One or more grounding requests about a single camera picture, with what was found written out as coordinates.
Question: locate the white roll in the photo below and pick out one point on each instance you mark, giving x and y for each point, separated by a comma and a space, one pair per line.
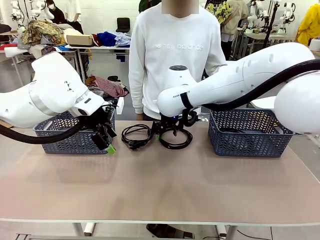
315, 43

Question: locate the person's right hand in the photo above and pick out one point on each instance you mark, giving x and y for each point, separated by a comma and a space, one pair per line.
140, 116

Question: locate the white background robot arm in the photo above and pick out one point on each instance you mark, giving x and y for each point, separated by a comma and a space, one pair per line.
16, 10
287, 10
252, 15

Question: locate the white background table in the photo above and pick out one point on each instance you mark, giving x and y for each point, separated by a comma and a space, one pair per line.
105, 47

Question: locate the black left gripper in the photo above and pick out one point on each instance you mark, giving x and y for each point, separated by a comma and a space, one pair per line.
105, 118

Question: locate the person in beige jacket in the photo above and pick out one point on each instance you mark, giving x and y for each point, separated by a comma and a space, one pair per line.
235, 20

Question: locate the person in white sweatshirt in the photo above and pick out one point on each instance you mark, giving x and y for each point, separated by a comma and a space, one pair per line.
155, 62

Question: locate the blue cloth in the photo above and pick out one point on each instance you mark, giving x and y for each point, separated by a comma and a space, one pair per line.
106, 38

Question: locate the grey background work table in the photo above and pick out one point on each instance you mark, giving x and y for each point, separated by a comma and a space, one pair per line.
252, 37

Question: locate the white table leg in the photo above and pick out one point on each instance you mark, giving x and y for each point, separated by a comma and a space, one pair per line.
230, 232
88, 228

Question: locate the light blue shirt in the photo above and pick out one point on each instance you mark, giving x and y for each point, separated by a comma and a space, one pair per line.
122, 40

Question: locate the person in white t-shirt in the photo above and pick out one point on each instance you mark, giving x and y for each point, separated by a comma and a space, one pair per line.
73, 10

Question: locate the yellow floral shirt person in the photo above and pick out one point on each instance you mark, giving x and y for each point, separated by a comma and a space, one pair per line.
221, 11

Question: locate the black shoe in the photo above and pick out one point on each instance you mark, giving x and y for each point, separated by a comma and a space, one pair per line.
170, 231

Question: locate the person's right forearm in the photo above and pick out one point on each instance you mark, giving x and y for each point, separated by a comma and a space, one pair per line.
136, 100

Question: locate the blue-grey lattice plastic basket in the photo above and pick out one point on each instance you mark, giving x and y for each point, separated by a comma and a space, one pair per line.
62, 147
250, 147

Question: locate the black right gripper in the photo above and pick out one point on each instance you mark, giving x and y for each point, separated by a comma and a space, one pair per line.
168, 122

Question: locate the white ironing board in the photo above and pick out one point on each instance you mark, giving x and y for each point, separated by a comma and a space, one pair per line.
15, 51

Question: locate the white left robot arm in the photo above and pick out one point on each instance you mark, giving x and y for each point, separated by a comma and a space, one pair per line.
50, 87

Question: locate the person in black jacket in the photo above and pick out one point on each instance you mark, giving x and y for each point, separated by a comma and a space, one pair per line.
57, 15

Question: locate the closed flat cardboard box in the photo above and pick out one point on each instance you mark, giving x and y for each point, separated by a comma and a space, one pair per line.
80, 40

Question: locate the person in yellow jacket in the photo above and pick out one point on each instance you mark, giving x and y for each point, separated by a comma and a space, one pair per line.
310, 25

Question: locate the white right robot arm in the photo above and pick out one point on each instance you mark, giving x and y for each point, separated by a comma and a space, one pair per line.
225, 82

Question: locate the black tripod pole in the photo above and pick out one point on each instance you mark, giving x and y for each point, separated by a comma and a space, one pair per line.
270, 30

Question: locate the black chair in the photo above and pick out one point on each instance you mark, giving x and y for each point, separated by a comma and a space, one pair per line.
123, 25

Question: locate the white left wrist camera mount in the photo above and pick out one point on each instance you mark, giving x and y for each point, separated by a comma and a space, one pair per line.
120, 105

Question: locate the plaid clothes heap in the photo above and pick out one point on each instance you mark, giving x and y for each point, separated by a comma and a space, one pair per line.
107, 86

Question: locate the pile of patterned clothes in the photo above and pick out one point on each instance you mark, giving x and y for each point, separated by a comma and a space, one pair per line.
42, 30

